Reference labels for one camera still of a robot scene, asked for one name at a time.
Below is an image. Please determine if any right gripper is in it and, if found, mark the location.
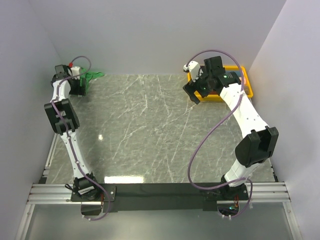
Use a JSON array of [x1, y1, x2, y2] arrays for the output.
[[183, 66, 213, 105]]

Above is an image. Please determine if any green towel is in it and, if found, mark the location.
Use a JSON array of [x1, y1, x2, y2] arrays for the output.
[[84, 71, 105, 86]]

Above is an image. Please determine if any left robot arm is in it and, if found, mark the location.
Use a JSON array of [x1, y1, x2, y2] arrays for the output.
[[44, 63, 101, 202]]

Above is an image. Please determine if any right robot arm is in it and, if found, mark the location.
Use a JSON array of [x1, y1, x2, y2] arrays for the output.
[[183, 56, 279, 200]]

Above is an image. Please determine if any yellow plastic tray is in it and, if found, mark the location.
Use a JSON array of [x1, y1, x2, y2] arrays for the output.
[[194, 65, 254, 102]]

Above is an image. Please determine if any black base beam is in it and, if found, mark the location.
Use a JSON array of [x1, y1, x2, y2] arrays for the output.
[[70, 182, 250, 217]]

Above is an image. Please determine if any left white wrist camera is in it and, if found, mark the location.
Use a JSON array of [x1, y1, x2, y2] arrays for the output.
[[70, 66, 83, 77]]

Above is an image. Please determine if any aluminium rail frame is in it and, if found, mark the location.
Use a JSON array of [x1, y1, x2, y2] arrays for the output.
[[14, 134, 303, 240]]

